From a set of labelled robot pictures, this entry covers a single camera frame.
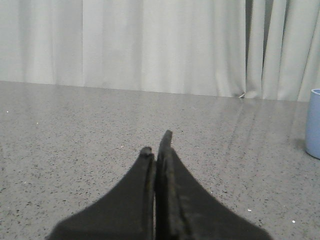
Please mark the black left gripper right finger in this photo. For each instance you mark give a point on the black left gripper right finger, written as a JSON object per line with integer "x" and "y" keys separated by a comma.
{"x": 186, "y": 211}

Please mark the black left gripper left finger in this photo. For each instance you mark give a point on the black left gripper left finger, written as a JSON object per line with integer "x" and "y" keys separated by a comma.
{"x": 124, "y": 213}

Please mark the blue plastic cup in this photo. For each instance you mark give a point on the blue plastic cup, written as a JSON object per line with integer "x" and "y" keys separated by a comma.
{"x": 312, "y": 129}

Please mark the white curtain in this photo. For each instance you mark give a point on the white curtain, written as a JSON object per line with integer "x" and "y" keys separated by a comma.
{"x": 256, "y": 49}

